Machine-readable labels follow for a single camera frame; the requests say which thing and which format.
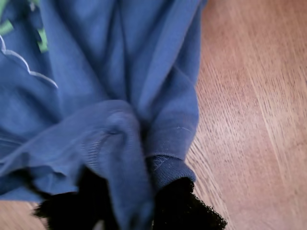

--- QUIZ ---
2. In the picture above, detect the blue printed T-shirt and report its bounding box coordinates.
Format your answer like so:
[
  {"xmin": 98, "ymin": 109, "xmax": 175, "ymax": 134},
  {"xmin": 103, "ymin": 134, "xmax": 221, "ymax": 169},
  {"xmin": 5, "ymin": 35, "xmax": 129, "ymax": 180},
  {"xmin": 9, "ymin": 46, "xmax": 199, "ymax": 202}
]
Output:
[{"xmin": 0, "ymin": 0, "xmax": 208, "ymax": 230}]

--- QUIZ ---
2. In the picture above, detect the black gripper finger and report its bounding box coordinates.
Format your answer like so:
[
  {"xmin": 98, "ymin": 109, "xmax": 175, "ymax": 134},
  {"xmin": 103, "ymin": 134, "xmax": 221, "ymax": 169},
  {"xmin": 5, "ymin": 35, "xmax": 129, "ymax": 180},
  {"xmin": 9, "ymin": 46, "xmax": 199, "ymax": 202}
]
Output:
[
  {"xmin": 33, "ymin": 167, "xmax": 120, "ymax": 230},
  {"xmin": 153, "ymin": 177, "xmax": 228, "ymax": 230}
]

